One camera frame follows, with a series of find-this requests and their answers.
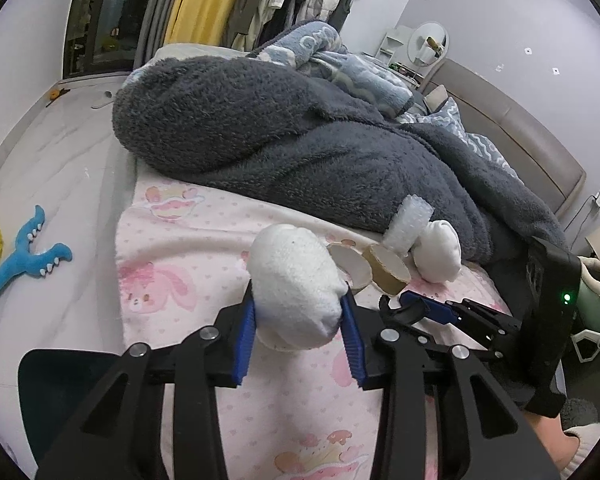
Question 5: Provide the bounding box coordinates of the grey curtain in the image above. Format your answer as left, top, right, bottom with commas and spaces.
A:
133, 0, 175, 68

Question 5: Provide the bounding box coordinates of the yellow curtain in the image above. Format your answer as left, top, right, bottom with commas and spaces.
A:
164, 0, 235, 46

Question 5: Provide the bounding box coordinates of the blue plush slingshot toy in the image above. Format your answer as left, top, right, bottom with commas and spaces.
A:
0, 205, 73, 293

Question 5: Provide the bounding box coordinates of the light blue patterned blanket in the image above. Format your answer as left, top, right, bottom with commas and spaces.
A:
248, 20, 417, 119

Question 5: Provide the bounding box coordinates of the cardboard tape ring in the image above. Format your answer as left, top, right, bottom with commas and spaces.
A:
362, 242, 413, 297
325, 242, 374, 292

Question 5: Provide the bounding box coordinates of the pink cartoon bed sheet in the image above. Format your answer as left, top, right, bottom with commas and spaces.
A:
114, 173, 512, 480

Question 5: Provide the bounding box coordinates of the grey upholstered headboard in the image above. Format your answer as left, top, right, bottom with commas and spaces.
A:
419, 60, 586, 219

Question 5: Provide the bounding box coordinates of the white sock ball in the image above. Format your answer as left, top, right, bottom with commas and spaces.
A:
411, 220, 462, 283
247, 224, 349, 352

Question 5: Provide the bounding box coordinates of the person's right hand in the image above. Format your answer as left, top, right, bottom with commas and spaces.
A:
522, 411, 580, 470

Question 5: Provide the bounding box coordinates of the white dressing table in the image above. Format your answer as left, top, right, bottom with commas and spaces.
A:
376, 25, 425, 82

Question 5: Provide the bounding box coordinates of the dark teal trash bin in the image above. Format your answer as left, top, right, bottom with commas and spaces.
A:
18, 349, 119, 465

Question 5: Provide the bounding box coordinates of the dark grey fleece blanket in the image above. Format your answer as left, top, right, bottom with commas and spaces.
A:
112, 56, 566, 264

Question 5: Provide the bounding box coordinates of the dark balcony door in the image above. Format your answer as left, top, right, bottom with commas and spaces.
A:
62, 0, 149, 78

